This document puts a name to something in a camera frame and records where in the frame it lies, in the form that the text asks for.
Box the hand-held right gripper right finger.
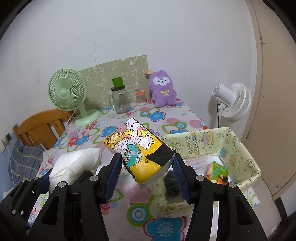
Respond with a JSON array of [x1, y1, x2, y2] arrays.
[[172, 154, 269, 241]]

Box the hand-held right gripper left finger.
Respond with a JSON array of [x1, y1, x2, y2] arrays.
[[26, 153, 123, 241]]

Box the yellow cartoon tissue packet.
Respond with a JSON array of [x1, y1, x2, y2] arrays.
[[102, 117, 176, 188]]

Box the dark grey cloth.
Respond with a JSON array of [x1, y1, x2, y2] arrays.
[[164, 170, 185, 197]]

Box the green plastic cup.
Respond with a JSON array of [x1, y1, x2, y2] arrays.
[[112, 77, 124, 89]]

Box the green patterned board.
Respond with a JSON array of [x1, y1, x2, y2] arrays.
[[80, 55, 148, 109]]

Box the beige door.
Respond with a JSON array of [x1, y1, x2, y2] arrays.
[[245, 0, 296, 204]]

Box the green tissue packet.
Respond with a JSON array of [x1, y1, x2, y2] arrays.
[[206, 161, 229, 185]]

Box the grey plaid bedding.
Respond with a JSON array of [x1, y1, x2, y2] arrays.
[[9, 140, 45, 186]]

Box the purple plush bunny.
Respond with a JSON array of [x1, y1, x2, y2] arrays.
[[146, 70, 178, 107]]

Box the yellow fabric storage box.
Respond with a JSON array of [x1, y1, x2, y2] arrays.
[[154, 127, 262, 212]]

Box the glass jar with handle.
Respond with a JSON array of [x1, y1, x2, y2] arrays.
[[109, 85, 130, 114]]

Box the green desk fan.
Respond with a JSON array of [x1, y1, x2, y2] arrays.
[[48, 68, 101, 127]]

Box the small jar with orange lid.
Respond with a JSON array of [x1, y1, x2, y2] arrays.
[[135, 90, 147, 105]]

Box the pink striped cloth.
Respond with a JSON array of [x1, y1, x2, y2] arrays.
[[184, 155, 222, 169]]

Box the white standing fan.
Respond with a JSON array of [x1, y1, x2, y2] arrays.
[[208, 82, 252, 123]]

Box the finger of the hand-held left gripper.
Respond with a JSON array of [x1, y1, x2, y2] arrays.
[[69, 170, 97, 186], [0, 173, 52, 241]]

